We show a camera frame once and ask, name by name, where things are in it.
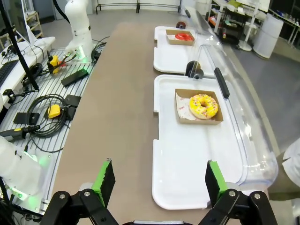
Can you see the small white display tray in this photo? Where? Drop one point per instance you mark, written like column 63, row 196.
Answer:
column 173, row 57

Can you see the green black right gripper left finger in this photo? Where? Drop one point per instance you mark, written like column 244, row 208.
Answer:
column 104, row 178

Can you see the yellow sprinkled donut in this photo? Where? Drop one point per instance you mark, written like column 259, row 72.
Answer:
column 197, row 107

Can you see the small black box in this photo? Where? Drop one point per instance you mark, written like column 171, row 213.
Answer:
column 70, row 113

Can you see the black keyboard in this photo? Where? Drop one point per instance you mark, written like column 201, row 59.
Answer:
column 7, row 71

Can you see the white floor fan stand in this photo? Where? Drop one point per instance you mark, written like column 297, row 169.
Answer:
column 245, row 47

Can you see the cardboard box of red donut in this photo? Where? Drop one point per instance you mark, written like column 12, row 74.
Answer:
column 171, row 41

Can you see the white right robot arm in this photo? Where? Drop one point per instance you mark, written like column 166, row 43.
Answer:
column 14, row 164

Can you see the large clear display lid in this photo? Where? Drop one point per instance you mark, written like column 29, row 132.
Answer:
column 248, row 122

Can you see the small clear display lid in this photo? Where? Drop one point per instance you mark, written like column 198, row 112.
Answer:
column 202, row 25

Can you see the cardboard box of yellow donut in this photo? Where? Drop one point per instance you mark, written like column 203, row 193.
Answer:
column 185, row 92

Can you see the black shelf cart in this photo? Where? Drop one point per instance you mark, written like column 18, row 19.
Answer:
column 232, row 30

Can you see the plain yellow emergency stop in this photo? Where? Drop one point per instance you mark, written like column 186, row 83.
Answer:
column 53, row 111

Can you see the white cylindrical air purifier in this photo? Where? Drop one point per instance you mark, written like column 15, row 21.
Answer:
column 268, row 35

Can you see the yellow emergency stop red button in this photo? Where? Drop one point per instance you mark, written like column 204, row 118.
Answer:
column 54, row 62

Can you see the reddish brown hinge knob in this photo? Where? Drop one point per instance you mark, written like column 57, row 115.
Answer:
column 181, row 24

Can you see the black round hinge knob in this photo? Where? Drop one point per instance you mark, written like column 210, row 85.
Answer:
column 190, row 68

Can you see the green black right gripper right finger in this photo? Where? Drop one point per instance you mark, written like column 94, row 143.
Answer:
column 214, row 180

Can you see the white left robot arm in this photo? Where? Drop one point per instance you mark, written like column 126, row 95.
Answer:
column 77, row 23

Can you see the long black box green light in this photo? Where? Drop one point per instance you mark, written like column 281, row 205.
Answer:
column 75, row 77

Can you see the black floor frame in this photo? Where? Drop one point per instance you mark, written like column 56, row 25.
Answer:
column 138, row 4

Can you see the black stand pole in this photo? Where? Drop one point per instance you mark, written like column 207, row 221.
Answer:
column 22, row 61

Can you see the red glazed donut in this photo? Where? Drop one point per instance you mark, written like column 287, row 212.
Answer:
column 179, row 37

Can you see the computer monitor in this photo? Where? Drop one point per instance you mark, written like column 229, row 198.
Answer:
column 27, row 25

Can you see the large white display tray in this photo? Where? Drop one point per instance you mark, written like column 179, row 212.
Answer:
column 187, row 152

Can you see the black flat mounting plate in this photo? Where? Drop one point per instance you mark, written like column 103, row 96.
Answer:
column 73, row 99
column 22, row 118

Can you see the person's khaki trousers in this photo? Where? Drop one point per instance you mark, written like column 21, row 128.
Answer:
column 281, row 189

